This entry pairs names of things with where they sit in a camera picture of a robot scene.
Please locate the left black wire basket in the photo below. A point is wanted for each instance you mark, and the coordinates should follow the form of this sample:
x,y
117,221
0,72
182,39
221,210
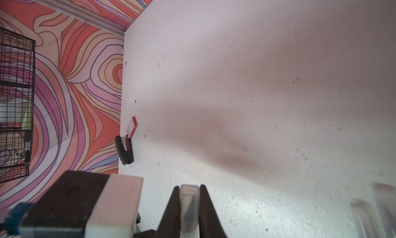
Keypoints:
x,y
18,72

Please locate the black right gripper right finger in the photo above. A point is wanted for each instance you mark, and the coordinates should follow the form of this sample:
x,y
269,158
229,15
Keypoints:
x,y
209,223

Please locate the blue carving knife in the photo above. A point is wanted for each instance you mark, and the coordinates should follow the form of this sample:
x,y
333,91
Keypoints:
x,y
360,213

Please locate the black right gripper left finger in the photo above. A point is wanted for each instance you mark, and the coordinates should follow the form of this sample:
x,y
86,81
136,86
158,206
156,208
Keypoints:
x,y
169,226

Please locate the clear protective cap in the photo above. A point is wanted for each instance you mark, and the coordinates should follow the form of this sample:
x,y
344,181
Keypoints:
x,y
189,197

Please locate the aluminium frame corner post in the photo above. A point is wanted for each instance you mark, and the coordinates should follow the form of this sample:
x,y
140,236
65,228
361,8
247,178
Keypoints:
x,y
84,15

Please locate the silver carving knife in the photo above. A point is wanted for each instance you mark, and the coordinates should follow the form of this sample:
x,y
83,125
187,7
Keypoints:
x,y
385,198

